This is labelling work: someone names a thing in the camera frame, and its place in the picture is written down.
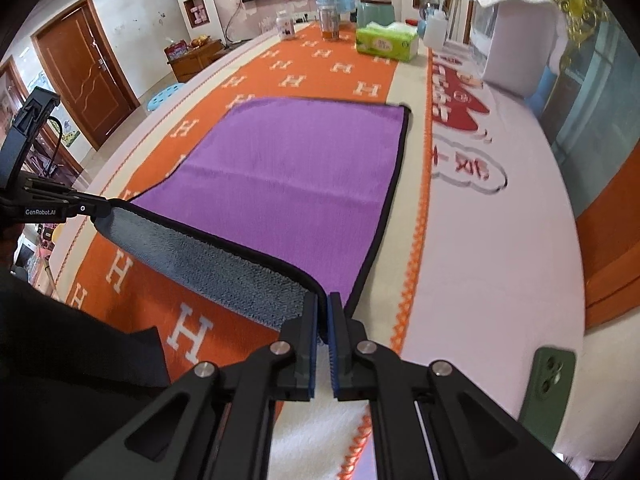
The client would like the brown wooden door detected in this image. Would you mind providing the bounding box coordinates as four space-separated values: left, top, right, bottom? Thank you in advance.
30 0 140 150

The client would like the teal chair back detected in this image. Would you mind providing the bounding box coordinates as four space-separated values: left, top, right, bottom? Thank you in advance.
356 0 395 28

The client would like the white appliance with cloth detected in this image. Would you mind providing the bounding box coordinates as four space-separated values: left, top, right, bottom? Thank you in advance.
469 0 568 98

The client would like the blue plastic stool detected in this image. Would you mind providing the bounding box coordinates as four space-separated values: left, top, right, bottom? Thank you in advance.
146 82 184 113

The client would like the low wooden cabinet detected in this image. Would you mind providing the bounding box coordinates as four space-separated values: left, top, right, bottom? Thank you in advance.
168 39 227 84

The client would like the white printed table cover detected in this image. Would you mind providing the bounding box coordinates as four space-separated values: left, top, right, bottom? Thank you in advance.
401 42 585 419

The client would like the glass jar with lid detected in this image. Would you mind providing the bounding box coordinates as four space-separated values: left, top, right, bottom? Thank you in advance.
318 4 341 41

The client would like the small white bottle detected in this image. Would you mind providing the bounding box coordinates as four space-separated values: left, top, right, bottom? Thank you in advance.
276 10 296 41

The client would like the green cased smartphone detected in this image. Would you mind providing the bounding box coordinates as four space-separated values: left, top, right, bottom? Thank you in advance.
518 346 576 450

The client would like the white plastic jug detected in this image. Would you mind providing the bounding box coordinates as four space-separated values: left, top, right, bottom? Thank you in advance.
423 9 448 51

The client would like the orange H-pattern blanket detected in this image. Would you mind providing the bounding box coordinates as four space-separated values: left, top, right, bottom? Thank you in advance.
52 22 434 480

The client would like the green tissue box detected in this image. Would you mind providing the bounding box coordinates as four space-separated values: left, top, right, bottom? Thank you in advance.
356 22 420 63

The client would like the purple and grey towel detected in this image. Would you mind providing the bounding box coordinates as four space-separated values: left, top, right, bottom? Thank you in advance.
94 98 411 330

